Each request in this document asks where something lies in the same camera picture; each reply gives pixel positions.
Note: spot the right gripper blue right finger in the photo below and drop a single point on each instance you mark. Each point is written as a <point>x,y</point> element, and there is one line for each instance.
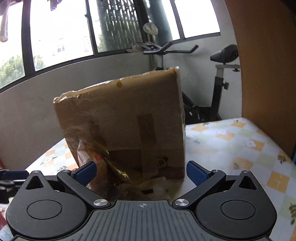
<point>206,183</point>

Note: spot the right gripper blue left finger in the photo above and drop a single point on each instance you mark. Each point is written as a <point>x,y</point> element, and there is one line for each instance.
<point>76,183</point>

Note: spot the orange wrapped cracker pack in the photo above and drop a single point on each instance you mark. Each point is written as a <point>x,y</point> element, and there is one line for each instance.
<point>86,154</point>

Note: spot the floral checkered bed sheet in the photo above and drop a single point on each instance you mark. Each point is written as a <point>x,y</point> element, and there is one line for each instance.
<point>256,201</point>

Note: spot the black exercise bike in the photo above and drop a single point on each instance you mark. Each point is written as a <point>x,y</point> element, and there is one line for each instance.
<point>210,76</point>

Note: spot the brown cardboard box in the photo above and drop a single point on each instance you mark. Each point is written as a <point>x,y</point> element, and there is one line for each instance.
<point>137,124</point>

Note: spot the brown wooden board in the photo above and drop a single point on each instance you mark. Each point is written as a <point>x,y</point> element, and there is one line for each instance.
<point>265,34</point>

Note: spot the hanging beige cloth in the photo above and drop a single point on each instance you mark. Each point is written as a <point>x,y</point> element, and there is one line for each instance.
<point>4,20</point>

